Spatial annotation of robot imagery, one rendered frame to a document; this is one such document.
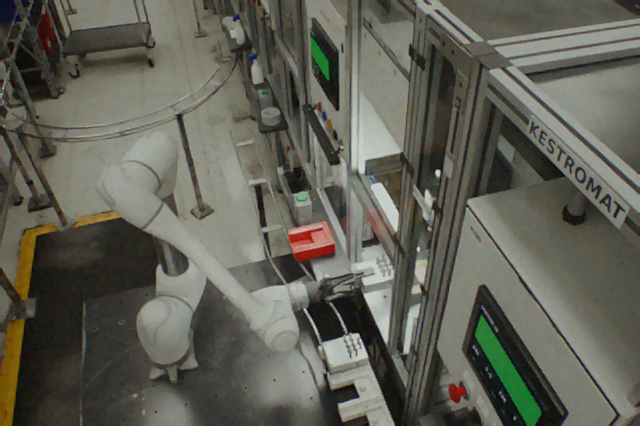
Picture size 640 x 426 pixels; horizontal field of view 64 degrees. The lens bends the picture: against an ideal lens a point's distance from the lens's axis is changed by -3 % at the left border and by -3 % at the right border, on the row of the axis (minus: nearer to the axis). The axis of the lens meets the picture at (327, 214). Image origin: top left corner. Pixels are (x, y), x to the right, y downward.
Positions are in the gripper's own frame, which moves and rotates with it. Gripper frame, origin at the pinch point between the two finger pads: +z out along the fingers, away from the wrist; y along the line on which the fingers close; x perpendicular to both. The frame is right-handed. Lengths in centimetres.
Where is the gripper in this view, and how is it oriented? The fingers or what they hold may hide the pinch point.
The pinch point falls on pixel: (364, 277)
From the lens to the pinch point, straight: 179.2
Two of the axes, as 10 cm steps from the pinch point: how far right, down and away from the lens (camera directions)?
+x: -3.0, -6.5, 7.0
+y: -0.4, -7.3, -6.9
